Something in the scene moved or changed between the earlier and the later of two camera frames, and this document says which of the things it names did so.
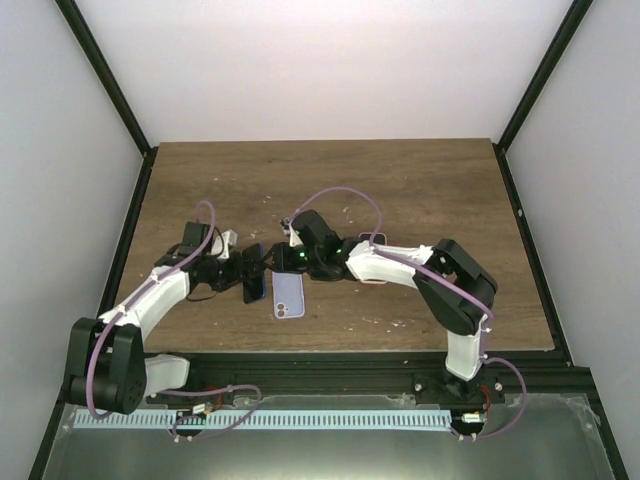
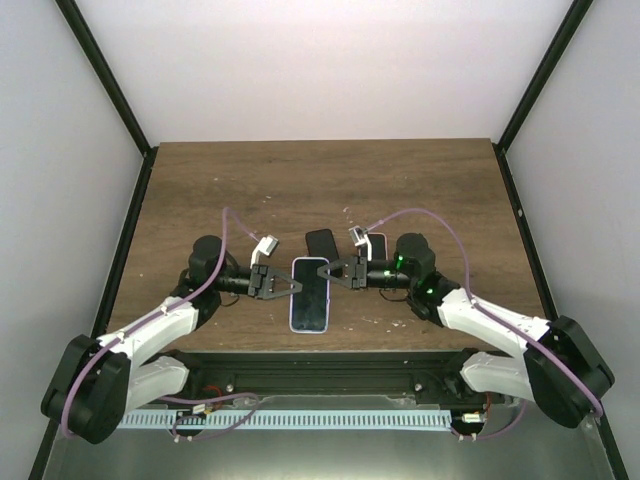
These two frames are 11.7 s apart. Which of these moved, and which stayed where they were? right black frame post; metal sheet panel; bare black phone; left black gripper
Moved: left black gripper
Stayed: metal sheet panel; right black frame post; bare black phone
